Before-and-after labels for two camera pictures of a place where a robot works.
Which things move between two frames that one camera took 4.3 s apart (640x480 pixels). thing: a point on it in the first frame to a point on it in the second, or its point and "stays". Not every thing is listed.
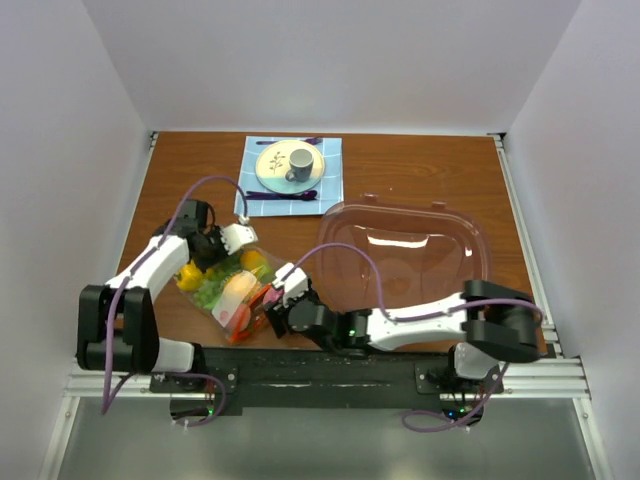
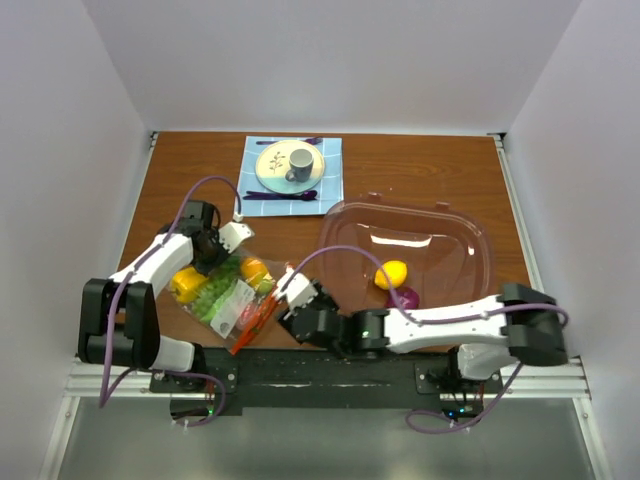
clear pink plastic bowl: [377, 255] stays
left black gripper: [204, 265] stays
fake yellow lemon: [252, 259] to [396, 272]
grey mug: [300, 166] stays
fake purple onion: [272, 295] to [407, 296]
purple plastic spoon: [305, 195] stays
